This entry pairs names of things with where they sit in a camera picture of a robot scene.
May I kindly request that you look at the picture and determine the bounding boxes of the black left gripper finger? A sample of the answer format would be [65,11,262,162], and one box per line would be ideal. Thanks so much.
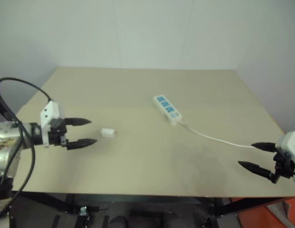
[64,117,92,126]
[66,138,98,151]

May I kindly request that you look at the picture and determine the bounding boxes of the black table frame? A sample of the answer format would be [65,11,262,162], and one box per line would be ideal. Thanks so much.
[10,190,289,218]

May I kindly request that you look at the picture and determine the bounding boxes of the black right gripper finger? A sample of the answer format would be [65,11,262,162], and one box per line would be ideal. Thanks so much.
[238,161,273,180]
[251,142,278,152]

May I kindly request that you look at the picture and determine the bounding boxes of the white power strip blue sockets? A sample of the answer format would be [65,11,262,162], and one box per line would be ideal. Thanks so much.
[153,95,183,125]

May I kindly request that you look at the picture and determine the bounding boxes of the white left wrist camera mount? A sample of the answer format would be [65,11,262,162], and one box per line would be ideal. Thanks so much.
[40,100,60,148]

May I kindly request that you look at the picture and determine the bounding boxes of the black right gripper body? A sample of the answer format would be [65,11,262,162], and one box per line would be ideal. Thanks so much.
[270,151,295,184]

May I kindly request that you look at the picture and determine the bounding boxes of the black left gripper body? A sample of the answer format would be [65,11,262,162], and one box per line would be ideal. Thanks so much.
[48,118,68,150]

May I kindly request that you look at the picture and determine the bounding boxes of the white power strip cord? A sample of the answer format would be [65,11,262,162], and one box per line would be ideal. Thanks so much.
[177,120,256,149]

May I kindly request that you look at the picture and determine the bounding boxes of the white plug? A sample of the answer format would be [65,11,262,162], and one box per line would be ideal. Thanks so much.
[100,128,117,139]

